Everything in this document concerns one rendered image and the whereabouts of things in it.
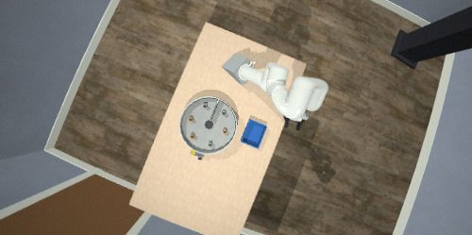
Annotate grey round turning table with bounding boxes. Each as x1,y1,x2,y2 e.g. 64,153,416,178
179,96,237,160

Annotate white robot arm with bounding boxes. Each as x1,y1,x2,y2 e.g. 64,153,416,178
238,62,329,120

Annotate blue square tray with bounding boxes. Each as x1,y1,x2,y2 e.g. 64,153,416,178
241,119,267,148

